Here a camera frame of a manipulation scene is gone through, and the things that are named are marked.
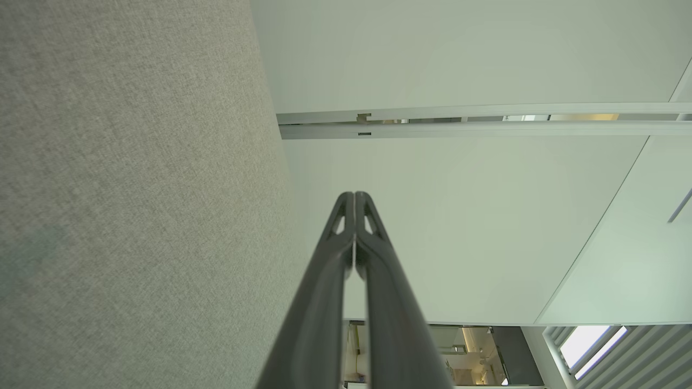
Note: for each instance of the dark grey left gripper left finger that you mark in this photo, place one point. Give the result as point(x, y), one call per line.
point(319, 313)

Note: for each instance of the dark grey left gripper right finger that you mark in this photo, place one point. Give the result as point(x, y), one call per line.
point(394, 324)

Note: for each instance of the dark glass doorway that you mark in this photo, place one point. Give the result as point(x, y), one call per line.
point(476, 356)

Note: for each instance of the bright window pane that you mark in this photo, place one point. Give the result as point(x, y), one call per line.
point(589, 346)

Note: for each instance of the grey slatted louvre panel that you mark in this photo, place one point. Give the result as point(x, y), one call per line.
point(649, 362)

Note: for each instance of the linear ceiling light strip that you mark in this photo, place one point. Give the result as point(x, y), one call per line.
point(680, 205)

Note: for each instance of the grey door frame post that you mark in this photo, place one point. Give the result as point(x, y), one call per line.
point(486, 129)

